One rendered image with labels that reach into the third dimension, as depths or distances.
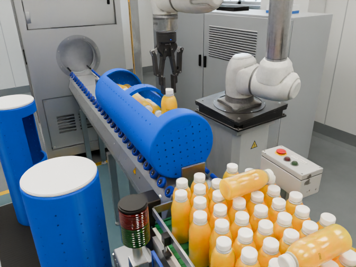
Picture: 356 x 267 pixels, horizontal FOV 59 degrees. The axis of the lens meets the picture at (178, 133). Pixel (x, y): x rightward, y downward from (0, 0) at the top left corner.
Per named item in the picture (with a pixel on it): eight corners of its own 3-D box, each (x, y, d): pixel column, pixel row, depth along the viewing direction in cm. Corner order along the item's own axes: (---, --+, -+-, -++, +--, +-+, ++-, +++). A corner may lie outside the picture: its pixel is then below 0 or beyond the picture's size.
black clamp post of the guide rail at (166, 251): (167, 249, 102) (167, 230, 99) (171, 256, 99) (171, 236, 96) (161, 252, 101) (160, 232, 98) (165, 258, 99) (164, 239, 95)
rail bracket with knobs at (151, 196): (159, 210, 120) (158, 187, 116) (167, 221, 115) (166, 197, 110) (134, 217, 116) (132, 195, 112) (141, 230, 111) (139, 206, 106)
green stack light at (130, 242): (144, 225, 74) (142, 208, 72) (154, 242, 69) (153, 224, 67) (117, 234, 72) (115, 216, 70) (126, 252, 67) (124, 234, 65)
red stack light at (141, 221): (142, 207, 72) (141, 193, 71) (153, 224, 67) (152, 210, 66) (115, 216, 70) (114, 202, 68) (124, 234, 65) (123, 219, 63)
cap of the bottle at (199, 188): (207, 193, 102) (207, 188, 101) (195, 195, 101) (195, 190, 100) (203, 186, 105) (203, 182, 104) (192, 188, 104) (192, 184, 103)
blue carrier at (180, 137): (142, 106, 208) (135, 63, 195) (215, 166, 137) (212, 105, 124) (100, 117, 198) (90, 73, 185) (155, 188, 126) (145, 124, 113)
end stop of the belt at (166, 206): (245, 182, 127) (245, 176, 126) (246, 183, 126) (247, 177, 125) (153, 213, 111) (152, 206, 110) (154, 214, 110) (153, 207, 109)
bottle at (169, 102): (163, 127, 136) (161, 90, 130) (179, 128, 135) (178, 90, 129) (160, 134, 130) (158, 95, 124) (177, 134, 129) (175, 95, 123)
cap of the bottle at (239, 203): (229, 204, 96) (230, 199, 96) (238, 199, 98) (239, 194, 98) (239, 211, 94) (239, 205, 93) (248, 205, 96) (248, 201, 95)
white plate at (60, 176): (107, 157, 130) (107, 160, 131) (45, 153, 134) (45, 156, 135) (77, 197, 105) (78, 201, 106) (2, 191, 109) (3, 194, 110)
